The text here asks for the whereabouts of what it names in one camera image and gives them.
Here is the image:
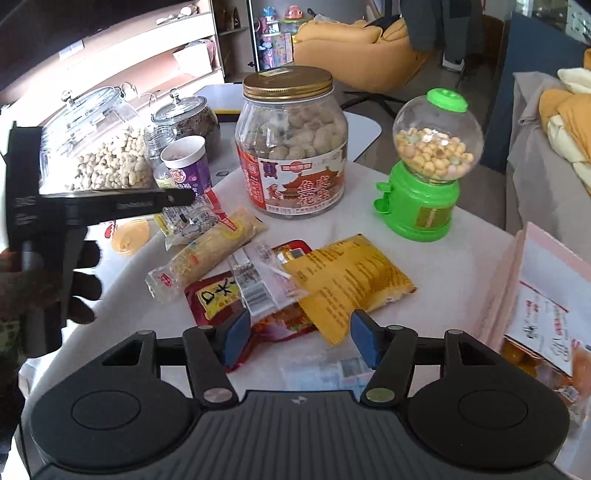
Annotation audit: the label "clear wrapper round cracker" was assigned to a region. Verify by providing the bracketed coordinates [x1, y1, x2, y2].
[228, 241, 308, 324]

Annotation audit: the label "white red snack bag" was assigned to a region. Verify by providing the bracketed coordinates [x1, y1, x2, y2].
[505, 281, 590, 376]

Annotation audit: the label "orange bread clear wrapper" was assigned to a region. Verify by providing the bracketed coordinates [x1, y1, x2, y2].
[501, 340, 590, 411]

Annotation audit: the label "left gloved hand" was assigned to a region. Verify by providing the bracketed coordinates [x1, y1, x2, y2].
[1, 249, 102, 354]

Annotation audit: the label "blue white tissue pack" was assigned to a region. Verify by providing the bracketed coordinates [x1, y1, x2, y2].
[281, 357, 374, 399]

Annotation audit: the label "dark red snack pouch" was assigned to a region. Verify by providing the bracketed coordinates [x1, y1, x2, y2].
[184, 239, 325, 374]

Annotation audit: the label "long yellow biscuit pack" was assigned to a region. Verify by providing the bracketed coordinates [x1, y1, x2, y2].
[145, 207, 267, 304]

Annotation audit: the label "yellow snack packet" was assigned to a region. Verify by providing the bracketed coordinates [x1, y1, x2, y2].
[284, 234, 416, 345]

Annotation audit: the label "large glass peanut jar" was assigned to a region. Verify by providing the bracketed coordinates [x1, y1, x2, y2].
[40, 86, 154, 194]

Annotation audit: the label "small glass lidded jar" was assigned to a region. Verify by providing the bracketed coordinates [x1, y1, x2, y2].
[144, 89, 221, 159]

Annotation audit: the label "purple paper cup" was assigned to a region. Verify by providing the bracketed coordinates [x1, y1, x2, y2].
[160, 136, 212, 195]

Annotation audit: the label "pink cardboard box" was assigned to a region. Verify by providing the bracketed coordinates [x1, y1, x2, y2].
[476, 223, 590, 479]

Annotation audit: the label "green gumball candy dispenser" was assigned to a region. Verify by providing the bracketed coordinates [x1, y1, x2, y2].
[374, 88, 484, 242]

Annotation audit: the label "grey sofa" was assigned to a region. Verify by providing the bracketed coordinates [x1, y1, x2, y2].
[506, 72, 590, 260]

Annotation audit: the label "gold-lid peanut jar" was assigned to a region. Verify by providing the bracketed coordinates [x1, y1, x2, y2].
[235, 65, 349, 219]

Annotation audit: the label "orange armchair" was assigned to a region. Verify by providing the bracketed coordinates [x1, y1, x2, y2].
[294, 18, 433, 93]

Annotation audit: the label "orange cream blanket pile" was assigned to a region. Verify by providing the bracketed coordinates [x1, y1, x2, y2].
[538, 49, 591, 193]

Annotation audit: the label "colourful toy bottles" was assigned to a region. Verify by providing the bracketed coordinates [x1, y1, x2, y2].
[254, 5, 311, 71]

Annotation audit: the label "dark hanging jacket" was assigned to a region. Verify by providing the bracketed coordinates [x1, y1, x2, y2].
[400, 0, 485, 64]

